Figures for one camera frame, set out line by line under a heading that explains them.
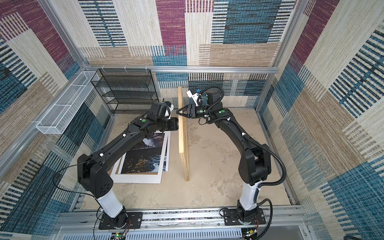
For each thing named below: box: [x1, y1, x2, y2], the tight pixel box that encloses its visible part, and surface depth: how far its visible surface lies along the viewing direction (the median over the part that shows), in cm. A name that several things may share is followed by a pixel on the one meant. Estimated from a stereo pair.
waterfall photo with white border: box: [110, 131, 171, 184], surface depth 93 cm
